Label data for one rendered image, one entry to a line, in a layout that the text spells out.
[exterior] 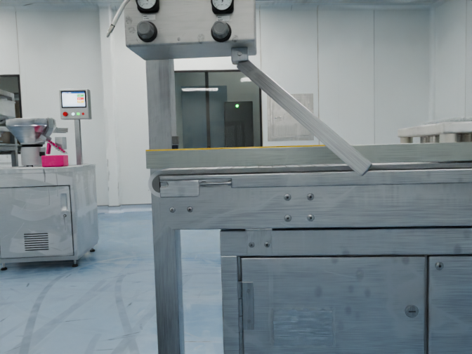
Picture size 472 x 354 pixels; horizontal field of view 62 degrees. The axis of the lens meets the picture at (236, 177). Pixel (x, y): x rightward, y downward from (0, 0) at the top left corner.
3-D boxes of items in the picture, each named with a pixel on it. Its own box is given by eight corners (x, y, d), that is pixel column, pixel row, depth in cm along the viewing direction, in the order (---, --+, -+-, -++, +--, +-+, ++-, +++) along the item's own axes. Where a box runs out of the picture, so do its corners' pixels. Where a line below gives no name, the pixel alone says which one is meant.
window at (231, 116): (168, 151, 572) (165, 70, 564) (168, 151, 573) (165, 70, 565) (262, 149, 582) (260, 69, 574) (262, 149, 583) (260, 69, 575)
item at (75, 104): (62, 165, 324) (57, 88, 319) (66, 165, 334) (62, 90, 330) (90, 164, 325) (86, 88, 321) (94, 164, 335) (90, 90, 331)
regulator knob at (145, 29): (133, 38, 63) (132, 10, 63) (138, 43, 66) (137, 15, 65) (154, 38, 63) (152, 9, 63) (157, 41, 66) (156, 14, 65)
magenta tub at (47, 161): (41, 167, 289) (40, 155, 288) (48, 166, 301) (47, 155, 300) (63, 166, 290) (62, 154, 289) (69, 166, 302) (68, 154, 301)
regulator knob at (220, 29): (209, 38, 62) (208, 10, 62) (211, 43, 65) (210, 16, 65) (230, 37, 62) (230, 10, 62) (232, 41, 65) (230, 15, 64)
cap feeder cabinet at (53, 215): (-9, 272, 289) (-16, 169, 284) (27, 252, 345) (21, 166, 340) (79, 268, 293) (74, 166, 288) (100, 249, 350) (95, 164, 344)
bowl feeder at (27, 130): (-1, 168, 299) (-4, 118, 297) (22, 166, 335) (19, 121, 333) (65, 166, 303) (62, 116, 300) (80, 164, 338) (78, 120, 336)
